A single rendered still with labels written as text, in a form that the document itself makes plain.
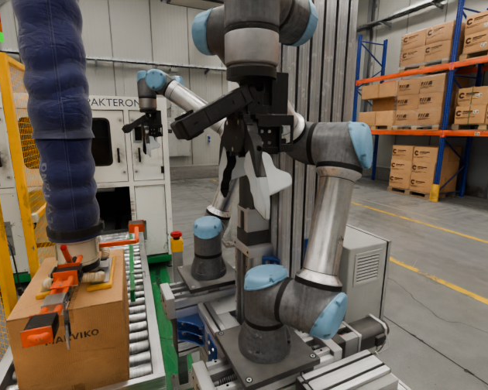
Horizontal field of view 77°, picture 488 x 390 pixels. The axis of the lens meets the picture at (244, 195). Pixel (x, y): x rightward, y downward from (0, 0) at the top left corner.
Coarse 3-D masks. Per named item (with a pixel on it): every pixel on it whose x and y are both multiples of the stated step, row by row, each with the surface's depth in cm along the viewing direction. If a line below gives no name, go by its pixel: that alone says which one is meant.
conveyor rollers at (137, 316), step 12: (108, 240) 306; (120, 240) 309; (144, 300) 201; (132, 312) 188; (144, 312) 191; (132, 324) 173; (144, 324) 174; (132, 336) 164; (144, 336) 166; (132, 348) 156; (144, 348) 157; (132, 360) 148; (144, 360) 149; (132, 372) 140; (144, 372) 141
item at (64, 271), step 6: (60, 264) 122; (66, 264) 122; (72, 264) 123; (78, 264) 124; (54, 270) 118; (60, 270) 119; (66, 270) 119; (72, 270) 117; (78, 270) 118; (54, 276) 115; (60, 276) 115; (66, 276) 116; (78, 276) 119; (78, 282) 118
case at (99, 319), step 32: (32, 288) 135; (96, 320) 124; (128, 320) 165; (32, 352) 117; (64, 352) 122; (96, 352) 126; (128, 352) 139; (32, 384) 120; (64, 384) 124; (96, 384) 129
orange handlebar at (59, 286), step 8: (136, 232) 165; (128, 240) 153; (136, 240) 155; (80, 256) 134; (56, 280) 113; (72, 280) 114; (56, 288) 107; (64, 288) 108; (40, 312) 93; (32, 336) 83; (40, 336) 83; (48, 336) 84
